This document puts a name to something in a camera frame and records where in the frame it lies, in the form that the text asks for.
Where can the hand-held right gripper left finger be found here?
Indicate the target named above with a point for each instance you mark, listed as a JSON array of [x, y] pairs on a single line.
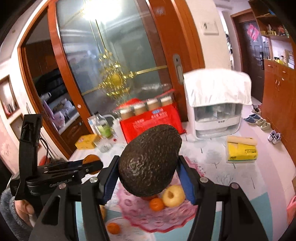
[[108, 183]]

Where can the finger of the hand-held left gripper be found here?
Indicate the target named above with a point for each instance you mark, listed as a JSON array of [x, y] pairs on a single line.
[[92, 168], [74, 163]]

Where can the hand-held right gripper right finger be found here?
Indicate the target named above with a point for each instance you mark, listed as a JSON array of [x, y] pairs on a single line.
[[185, 178]]

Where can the yellow pear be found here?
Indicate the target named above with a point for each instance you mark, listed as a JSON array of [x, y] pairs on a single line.
[[167, 201]]

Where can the pink plastic bowl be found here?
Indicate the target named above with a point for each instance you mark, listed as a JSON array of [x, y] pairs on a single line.
[[136, 208]]

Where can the dark avocado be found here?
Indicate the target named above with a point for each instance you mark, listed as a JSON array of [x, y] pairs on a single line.
[[148, 160]]

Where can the person's left forearm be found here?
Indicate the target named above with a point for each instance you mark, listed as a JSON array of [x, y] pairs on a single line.
[[11, 215]]

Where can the person's left hand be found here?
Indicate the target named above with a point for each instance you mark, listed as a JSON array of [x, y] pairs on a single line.
[[23, 208]]

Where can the yellow cardboard box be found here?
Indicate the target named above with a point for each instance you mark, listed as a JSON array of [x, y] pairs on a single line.
[[85, 141]]

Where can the clear drinking glass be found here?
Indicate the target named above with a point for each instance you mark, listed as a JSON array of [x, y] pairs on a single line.
[[105, 147]]

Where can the wooden kitchen base cabinet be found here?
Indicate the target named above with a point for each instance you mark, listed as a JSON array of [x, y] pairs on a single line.
[[74, 136]]

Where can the tree-print tablecloth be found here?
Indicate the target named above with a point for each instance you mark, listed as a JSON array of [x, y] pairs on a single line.
[[212, 157]]

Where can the clear bottle with green label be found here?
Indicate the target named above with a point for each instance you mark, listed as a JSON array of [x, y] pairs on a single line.
[[104, 129]]

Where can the white squeeze bottle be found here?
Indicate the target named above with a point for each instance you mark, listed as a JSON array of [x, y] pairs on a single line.
[[114, 131]]

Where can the white and blue carton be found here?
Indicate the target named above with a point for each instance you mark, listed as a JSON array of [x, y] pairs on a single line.
[[91, 121]]

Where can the round white leaf-print placemat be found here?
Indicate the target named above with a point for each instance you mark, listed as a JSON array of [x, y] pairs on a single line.
[[129, 234]]

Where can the red paper cup packet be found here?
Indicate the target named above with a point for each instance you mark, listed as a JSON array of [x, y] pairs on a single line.
[[138, 129]]

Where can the white countertop appliance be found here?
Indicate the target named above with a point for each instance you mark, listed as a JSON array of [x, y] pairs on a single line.
[[215, 125]]

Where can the yellow tissue pack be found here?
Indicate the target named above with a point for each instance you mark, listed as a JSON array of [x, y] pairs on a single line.
[[241, 150]]

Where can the blue slipper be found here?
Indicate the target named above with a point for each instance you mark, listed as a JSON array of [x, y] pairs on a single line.
[[252, 119]]

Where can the beige slipper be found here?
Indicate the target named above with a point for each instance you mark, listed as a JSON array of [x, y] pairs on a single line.
[[261, 122], [266, 126]]

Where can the teal striped table mat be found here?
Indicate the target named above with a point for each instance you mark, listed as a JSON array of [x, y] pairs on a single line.
[[272, 215]]

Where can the white sneaker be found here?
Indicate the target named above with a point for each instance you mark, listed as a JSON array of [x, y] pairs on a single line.
[[277, 138], [271, 136]]

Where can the white cloth cover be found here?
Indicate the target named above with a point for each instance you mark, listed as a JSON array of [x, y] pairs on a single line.
[[217, 85]]

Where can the dark shoe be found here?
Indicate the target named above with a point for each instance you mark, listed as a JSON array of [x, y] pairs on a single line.
[[256, 109]]

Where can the pink plastic stool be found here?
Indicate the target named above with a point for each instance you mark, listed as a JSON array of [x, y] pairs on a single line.
[[291, 206]]

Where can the frosted glass sliding door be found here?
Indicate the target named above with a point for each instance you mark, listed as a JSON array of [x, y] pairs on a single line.
[[129, 41]]

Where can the dark entrance door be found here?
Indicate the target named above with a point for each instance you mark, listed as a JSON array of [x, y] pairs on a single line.
[[249, 58]]

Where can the pink door decoration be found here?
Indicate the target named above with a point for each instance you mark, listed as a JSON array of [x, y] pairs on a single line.
[[254, 32]]

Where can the wooden wall niche frame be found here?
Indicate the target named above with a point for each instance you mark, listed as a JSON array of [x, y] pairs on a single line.
[[3, 92]]

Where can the wooden wall cabinet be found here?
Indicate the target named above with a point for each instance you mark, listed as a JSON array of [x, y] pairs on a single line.
[[277, 97]]

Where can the white wall plate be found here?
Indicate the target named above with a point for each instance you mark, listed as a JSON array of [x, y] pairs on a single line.
[[209, 27]]

